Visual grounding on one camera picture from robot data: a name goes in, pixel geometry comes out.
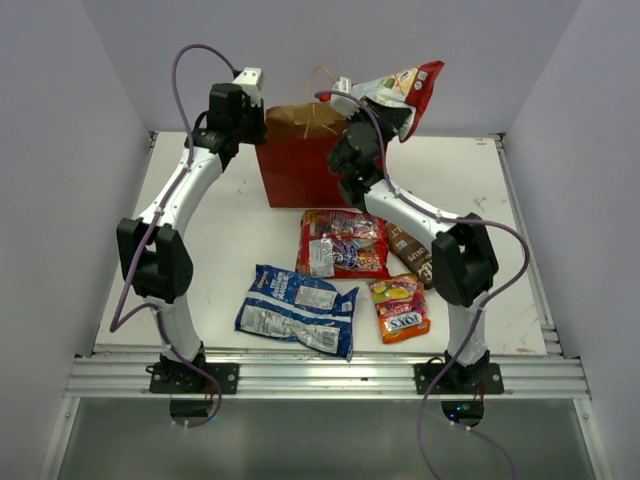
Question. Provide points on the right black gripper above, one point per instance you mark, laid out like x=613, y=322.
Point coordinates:
x=365, y=113

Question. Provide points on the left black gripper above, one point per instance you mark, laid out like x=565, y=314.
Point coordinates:
x=258, y=114

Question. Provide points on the red paper bag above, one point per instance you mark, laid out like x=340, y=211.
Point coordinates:
x=294, y=160

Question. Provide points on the red assorted candy bag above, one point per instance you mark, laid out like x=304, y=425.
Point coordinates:
x=340, y=244

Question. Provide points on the red white chips bag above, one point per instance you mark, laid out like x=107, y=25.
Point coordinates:
x=410, y=89

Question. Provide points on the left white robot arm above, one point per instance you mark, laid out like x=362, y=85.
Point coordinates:
x=153, y=256

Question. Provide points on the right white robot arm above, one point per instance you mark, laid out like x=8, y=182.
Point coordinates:
x=464, y=262

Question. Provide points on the brown kettle chips bag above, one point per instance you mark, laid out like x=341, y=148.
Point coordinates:
x=411, y=253

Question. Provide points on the orange Fox's candy bag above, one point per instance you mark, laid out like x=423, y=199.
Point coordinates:
x=401, y=308

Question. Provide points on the blue white snack bag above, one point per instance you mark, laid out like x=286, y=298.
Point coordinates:
x=290, y=307

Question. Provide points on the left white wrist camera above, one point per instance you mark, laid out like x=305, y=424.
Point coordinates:
x=250, y=80

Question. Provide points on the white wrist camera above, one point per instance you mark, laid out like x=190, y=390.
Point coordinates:
x=250, y=80
x=349, y=106

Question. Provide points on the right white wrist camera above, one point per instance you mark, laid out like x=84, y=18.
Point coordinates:
x=349, y=106

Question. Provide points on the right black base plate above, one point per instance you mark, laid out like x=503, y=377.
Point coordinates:
x=483, y=377

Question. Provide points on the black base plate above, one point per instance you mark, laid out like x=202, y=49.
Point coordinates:
x=483, y=377
x=174, y=377

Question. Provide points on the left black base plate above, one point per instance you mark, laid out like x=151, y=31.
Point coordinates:
x=174, y=377

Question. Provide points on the aluminium front rail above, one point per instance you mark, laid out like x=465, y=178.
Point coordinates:
x=281, y=374

